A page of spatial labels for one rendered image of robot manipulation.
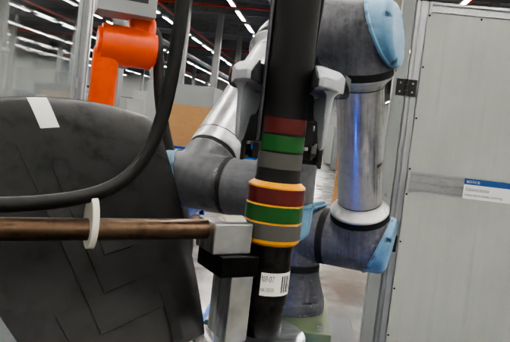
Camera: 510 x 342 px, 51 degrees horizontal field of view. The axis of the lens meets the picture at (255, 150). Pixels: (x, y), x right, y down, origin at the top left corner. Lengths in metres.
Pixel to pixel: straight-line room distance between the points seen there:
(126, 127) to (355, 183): 0.61
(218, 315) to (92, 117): 0.20
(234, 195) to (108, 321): 0.31
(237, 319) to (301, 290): 0.74
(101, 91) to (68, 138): 3.95
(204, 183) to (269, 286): 0.30
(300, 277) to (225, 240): 0.76
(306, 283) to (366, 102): 0.40
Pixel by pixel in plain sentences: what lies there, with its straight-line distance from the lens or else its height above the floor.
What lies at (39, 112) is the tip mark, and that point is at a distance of 0.46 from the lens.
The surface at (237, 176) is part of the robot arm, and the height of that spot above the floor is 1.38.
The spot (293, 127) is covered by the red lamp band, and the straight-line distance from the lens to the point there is 0.39.
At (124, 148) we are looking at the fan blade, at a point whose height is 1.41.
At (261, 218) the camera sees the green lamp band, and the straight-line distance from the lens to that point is 0.39.
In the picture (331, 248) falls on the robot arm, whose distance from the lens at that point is 1.09.
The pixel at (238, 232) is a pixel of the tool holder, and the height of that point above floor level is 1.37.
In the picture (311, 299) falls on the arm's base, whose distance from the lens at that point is 1.16.
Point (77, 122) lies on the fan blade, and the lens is 0.47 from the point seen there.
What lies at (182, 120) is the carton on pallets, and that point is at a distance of 8.48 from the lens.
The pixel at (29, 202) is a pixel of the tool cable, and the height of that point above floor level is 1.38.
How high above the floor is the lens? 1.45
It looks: 3 degrees down
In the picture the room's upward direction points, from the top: 7 degrees clockwise
